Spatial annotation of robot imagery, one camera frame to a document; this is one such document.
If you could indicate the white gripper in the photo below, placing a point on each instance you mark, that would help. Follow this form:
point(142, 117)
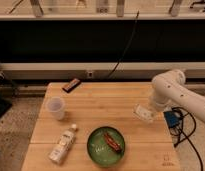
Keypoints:
point(156, 107)

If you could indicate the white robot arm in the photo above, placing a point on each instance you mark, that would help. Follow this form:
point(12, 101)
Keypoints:
point(169, 86)

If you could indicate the translucent white ceramic cup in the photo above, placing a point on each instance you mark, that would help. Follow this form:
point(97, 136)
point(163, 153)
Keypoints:
point(56, 107)

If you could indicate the blue power box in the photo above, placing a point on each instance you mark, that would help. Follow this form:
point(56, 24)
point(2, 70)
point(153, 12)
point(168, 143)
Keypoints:
point(171, 119)

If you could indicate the brown snack bar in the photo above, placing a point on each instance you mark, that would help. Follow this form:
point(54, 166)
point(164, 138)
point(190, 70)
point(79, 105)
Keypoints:
point(110, 141)

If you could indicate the wooden table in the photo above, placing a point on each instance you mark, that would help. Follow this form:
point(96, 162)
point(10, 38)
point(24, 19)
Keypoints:
point(97, 108)

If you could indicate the green bowl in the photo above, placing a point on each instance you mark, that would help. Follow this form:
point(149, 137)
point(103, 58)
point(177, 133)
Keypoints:
point(100, 152)

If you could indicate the dark rectangular bar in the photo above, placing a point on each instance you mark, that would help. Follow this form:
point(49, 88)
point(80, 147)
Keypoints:
point(71, 85)

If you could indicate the white plastic bottle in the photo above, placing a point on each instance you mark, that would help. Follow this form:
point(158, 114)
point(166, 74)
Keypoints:
point(65, 142)

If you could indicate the wall outlet plate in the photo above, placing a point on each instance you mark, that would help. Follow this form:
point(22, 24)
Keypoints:
point(90, 74)

